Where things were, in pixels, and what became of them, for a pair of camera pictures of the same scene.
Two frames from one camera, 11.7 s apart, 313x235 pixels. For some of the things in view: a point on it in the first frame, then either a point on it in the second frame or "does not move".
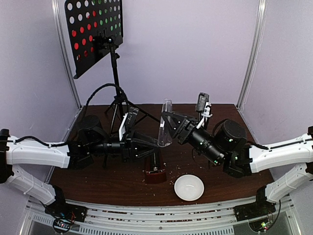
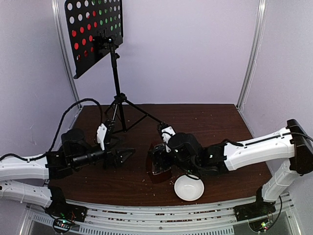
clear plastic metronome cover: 165,137 → 161,160
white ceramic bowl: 189,187 does not move
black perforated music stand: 94,27 does not move
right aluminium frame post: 256,50 does not move
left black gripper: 131,147 → 116,161
